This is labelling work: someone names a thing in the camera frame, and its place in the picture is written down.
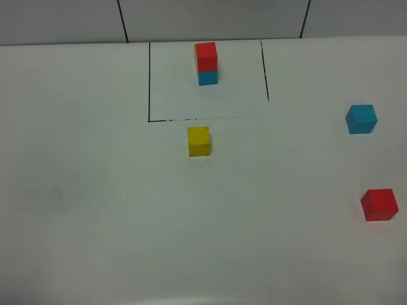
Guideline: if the blue template block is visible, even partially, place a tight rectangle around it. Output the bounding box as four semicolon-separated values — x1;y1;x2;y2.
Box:
198;70;218;86

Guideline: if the red template block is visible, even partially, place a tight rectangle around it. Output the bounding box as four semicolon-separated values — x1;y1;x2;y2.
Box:
195;42;218;72

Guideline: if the yellow template block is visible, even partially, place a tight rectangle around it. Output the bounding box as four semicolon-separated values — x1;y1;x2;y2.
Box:
193;44;198;71

